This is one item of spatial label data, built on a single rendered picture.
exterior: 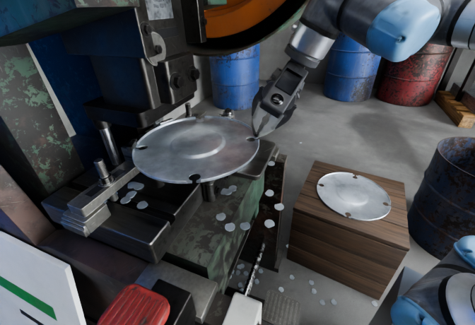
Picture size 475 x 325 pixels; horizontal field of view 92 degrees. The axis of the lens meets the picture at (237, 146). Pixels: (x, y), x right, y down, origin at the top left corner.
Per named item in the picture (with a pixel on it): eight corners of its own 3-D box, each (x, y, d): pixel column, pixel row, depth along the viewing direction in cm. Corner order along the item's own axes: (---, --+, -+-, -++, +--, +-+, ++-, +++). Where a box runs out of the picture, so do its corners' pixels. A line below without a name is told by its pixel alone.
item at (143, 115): (198, 104, 61) (195, 84, 58) (146, 140, 45) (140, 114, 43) (149, 98, 66) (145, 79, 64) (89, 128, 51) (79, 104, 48)
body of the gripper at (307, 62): (292, 103, 56) (322, 56, 48) (286, 118, 49) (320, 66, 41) (265, 88, 56) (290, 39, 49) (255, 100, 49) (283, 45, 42)
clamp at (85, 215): (148, 181, 55) (137, 144, 50) (86, 237, 42) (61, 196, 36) (129, 175, 57) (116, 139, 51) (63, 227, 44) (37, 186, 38)
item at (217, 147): (249, 115, 68) (249, 112, 67) (271, 176, 43) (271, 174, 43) (149, 121, 66) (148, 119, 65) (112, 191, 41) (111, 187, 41)
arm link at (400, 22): (470, 4, 30) (399, -22, 36) (423, 7, 26) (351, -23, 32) (425, 60, 36) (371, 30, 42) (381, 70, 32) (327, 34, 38)
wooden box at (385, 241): (381, 232, 123) (404, 182, 104) (379, 301, 95) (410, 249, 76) (306, 206, 140) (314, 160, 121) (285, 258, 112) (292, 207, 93)
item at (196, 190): (242, 147, 78) (242, 131, 75) (157, 266, 43) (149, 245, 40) (169, 133, 88) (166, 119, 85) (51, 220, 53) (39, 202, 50)
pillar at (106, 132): (124, 161, 57) (104, 108, 50) (116, 166, 55) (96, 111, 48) (116, 159, 58) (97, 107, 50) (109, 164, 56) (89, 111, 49)
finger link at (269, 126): (271, 133, 60) (289, 104, 54) (266, 145, 55) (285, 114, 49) (260, 127, 60) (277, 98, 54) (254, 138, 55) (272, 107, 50)
